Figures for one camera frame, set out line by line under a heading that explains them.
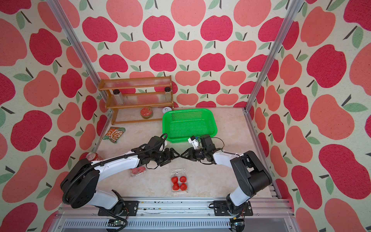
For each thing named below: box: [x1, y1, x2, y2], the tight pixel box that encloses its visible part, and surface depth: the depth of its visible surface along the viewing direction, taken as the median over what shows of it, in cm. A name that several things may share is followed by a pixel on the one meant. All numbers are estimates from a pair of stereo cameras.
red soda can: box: [85, 151, 104, 162], surface depth 84 cm
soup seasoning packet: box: [102, 126, 127, 144], surface depth 105 cm
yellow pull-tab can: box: [162, 106, 173, 116], surface depth 114 cm
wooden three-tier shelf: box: [97, 75, 174, 125], surface depth 115 cm
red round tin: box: [140, 106, 154, 119], surface depth 117 cm
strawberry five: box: [171, 175, 179, 184], surface depth 84 cm
